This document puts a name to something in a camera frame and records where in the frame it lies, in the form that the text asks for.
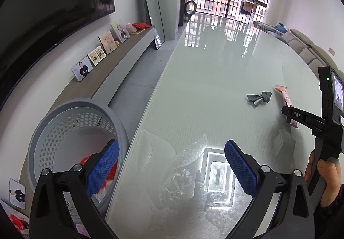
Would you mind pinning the tall leaning mirror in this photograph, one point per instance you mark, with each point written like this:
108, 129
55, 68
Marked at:
150, 0

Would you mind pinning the checkered cloth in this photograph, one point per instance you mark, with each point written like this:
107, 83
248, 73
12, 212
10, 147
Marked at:
264, 27

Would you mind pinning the black flat television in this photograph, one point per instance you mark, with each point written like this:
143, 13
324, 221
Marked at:
40, 13

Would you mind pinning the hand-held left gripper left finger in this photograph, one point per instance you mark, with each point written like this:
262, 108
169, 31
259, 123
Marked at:
103, 166

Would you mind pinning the grey fabric bow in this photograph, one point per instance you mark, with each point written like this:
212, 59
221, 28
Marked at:
264, 96

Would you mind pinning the blue cloth item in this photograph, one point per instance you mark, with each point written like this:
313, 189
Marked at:
282, 29

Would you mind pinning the red plastic bag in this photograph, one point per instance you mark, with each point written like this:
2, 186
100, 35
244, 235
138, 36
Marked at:
111, 174

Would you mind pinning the grey perforated basket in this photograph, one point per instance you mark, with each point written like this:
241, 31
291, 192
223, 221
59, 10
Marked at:
67, 131

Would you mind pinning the person's right forearm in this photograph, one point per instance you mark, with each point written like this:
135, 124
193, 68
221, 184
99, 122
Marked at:
330, 220

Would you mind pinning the small yellow figurine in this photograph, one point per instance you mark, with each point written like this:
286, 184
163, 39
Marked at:
117, 43

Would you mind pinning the pink plush item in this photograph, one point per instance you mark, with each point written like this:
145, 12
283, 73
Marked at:
131, 27

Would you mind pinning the grey sofa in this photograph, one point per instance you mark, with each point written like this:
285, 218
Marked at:
309, 51

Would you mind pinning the white photo frame seated figure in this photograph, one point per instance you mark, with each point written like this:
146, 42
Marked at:
121, 30

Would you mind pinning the wall switch plate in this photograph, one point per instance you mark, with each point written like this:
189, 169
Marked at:
332, 51

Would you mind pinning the person's right hand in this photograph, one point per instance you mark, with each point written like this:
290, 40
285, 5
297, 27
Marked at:
330, 182

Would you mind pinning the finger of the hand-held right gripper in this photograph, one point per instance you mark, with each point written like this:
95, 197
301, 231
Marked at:
303, 118

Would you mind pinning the rounded photo frame suited figure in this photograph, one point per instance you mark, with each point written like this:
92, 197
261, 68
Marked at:
82, 70

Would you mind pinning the brown edged photo frame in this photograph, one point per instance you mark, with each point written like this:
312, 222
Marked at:
107, 41

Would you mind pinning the pink snack packet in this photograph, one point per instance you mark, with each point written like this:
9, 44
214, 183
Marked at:
285, 96

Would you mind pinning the scalloped white photo frame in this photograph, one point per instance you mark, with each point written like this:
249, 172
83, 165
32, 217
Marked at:
96, 56

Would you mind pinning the red packets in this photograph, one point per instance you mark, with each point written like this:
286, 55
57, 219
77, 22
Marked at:
141, 26

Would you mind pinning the photo frame dark-clothed figure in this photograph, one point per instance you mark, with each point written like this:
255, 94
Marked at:
17, 193

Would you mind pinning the photo frame red-clothed figure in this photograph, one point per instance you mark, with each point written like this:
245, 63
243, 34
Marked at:
18, 223

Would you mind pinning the long low television cabinet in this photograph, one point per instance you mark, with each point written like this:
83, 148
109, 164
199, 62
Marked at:
121, 59

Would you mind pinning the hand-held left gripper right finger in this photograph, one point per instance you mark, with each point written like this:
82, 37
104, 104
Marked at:
240, 168

